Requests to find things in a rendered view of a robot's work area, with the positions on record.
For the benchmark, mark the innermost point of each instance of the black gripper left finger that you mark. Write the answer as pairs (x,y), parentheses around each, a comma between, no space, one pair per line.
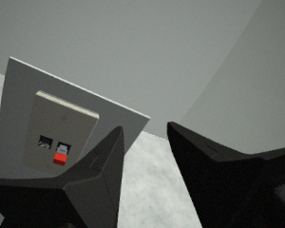
(87,195)

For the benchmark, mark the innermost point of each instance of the grey flat panel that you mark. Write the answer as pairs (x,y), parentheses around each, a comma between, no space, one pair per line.
(39,112)

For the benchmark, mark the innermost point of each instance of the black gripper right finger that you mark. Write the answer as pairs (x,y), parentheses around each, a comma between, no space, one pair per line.
(220,180)

